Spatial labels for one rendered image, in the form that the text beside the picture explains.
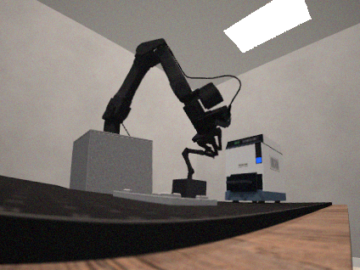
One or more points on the white benchtop heat sealer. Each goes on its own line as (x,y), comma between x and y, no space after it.
(258,159)

